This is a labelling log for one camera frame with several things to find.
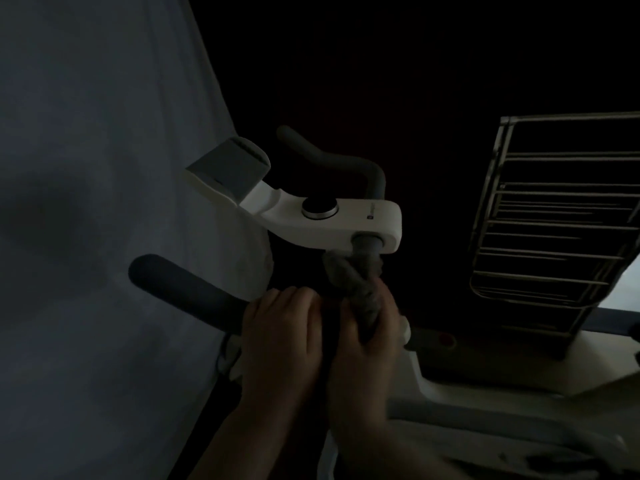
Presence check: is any grey white tablet holder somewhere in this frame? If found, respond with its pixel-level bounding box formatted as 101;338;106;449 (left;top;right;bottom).
185;136;272;205

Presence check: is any white hanging sheet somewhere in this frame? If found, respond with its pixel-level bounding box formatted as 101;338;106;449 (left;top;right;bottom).
0;0;276;480

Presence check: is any grey cleaning cloth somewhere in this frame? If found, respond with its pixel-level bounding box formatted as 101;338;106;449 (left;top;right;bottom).
322;249;386;341

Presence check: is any person's right hand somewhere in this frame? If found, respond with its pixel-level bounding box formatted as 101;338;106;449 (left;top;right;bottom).
325;277;405;441

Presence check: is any person's left hand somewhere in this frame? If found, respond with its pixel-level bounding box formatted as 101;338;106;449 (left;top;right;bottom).
237;287;325;415

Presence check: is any metal drying rack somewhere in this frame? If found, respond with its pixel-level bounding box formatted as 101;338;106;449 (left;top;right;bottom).
467;112;640;341

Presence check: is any white exercise bike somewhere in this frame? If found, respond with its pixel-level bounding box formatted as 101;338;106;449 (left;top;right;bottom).
128;125;640;480

